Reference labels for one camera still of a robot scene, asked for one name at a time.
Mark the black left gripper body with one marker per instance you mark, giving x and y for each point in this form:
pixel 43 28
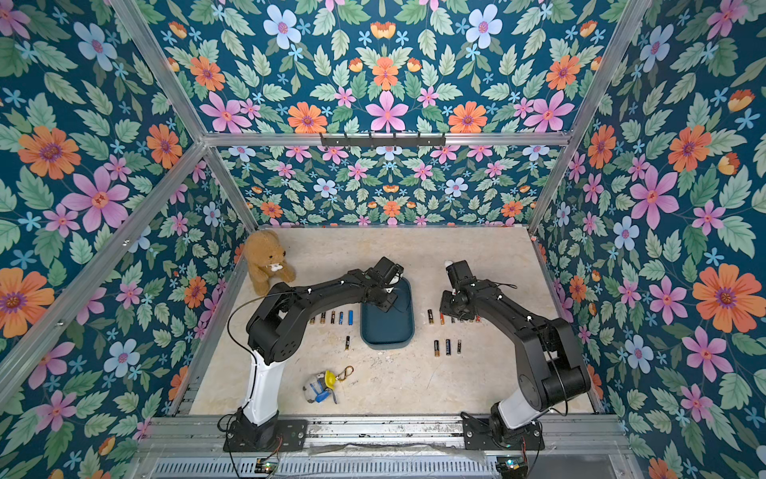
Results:
pixel 384 299

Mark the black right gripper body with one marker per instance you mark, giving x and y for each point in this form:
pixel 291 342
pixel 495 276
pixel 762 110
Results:
pixel 453 302

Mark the teal plastic storage box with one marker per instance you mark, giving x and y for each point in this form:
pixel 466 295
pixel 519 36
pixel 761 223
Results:
pixel 391 330

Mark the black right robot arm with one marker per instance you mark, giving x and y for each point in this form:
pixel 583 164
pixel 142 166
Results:
pixel 548 358

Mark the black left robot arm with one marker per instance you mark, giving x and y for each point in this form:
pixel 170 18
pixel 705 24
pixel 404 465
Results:
pixel 276 329

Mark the brown teddy bear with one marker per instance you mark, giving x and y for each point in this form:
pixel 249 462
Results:
pixel 265 257

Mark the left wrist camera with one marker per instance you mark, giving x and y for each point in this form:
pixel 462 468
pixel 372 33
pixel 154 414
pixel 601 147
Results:
pixel 386 273

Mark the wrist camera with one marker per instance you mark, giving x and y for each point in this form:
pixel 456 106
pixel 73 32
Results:
pixel 386 273
pixel 460 275

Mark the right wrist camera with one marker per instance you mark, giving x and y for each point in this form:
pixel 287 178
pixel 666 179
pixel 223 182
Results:
pixel 460 275

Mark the keychain toy with yellow cap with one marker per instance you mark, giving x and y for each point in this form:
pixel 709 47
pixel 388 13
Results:
pixel 323 386

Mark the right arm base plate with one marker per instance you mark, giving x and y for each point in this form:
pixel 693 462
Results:
pixel 490 433

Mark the black hook rail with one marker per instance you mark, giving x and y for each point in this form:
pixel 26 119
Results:
pixel 373 141

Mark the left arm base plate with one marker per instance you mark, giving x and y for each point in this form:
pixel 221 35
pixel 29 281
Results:
pixel 287 435

